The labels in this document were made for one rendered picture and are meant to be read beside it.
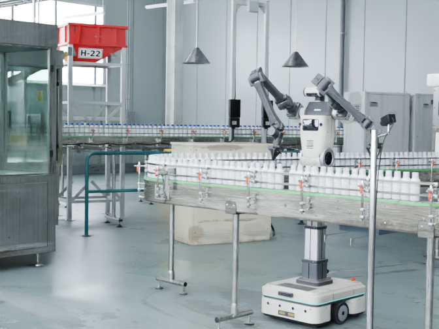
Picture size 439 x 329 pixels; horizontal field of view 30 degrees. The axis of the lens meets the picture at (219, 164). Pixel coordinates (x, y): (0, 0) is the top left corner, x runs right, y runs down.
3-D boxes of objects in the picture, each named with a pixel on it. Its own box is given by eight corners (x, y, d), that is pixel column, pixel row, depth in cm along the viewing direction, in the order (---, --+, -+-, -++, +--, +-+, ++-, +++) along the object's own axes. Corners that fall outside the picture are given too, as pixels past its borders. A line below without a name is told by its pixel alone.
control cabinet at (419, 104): (430, 219, 1249) (434, 93, 1239) (455, 222, 1206) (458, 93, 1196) (389, 221, 1211) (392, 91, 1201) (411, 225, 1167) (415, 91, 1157)
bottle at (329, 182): (323, 193, 512) (323, 167, 511) (328, 192, 517) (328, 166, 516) (332, 194, 508) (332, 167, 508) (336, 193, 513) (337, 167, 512)
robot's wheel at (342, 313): (333, 298, 588) (340, 299, 584) (345, 303, 599) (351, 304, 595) (327, 320, 584) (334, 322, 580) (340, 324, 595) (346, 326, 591)
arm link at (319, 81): (317, 68, 541) (306, 79, 541) (330, 79, 533) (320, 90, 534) (339, 95, 578) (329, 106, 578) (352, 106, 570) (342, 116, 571)
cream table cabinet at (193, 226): (245, 234, 1056) (247, 141, 1050) (272, 240, 1001) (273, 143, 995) (168, 238, 1004) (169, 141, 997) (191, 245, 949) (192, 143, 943)
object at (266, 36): (260, 158, 1206) (262, 1, 1194) (264, 158, 1213) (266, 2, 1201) (264, 158, 1200) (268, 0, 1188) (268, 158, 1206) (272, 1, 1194)
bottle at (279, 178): (285, 188, 542) (286, 164, 541) (280, 189, 538) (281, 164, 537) (277, 188, 546) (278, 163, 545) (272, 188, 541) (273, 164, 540)
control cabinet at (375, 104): (384, 222, 1207) (387, 91, 1197) (407, 226, 1163) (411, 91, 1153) (339, 224, 1168) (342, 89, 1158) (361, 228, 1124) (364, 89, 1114)
